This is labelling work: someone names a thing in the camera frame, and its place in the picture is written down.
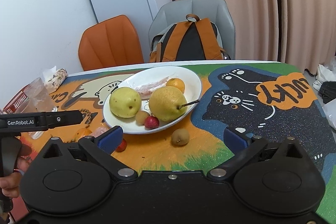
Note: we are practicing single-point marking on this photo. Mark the brown kiwi-like fruit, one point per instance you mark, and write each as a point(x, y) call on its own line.
point(180, 137)

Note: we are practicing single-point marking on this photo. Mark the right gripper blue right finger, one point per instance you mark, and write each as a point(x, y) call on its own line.
point(235, 141)

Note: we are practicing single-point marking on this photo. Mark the grey chair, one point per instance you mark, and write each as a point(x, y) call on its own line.
point(176, 11)

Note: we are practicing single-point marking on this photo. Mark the small red fruit in plate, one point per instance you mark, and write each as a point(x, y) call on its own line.
point(151, 122)

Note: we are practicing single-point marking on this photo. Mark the yellow pear with stem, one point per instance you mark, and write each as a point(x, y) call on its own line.
point(169, 103)

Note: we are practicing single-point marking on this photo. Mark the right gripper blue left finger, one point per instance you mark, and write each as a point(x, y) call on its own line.
point(110, 140)

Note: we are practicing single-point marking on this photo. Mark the orange chair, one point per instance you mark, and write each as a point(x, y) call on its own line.
point(111, 43)

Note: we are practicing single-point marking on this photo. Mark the green-yellow pear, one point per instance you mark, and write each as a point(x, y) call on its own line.
point(125, 102)

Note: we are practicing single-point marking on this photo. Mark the person's left hand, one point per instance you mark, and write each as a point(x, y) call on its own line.
point(10, 183)

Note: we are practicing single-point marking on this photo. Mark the large orange mandarin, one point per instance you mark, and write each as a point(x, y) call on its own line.
point(82, 132)

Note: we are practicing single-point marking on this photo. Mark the red plastic basket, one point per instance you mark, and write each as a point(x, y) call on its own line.
point(18, 103)

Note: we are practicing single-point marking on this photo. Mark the white plastic bags on floor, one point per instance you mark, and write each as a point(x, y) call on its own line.
point(325, 85)

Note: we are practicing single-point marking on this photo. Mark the tissue pack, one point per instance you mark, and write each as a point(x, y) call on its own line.
point(53, 78)

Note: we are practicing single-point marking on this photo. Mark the small brown longan in plate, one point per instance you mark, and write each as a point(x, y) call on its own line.
point(141, 117)

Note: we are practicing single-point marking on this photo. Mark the white oval plate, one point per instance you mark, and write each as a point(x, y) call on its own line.
point(193, 89)

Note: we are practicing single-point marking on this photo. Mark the orange black backpack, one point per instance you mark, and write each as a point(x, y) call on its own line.
point(194, 39)

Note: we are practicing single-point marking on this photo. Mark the small orange in plate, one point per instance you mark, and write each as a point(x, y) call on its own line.
point(177, 83)

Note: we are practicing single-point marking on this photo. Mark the small red fruit on mat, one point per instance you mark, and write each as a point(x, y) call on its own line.
point(122, 147)

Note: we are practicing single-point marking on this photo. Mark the wrapped pink piece in plate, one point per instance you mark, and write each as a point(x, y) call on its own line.
point(145, 91)

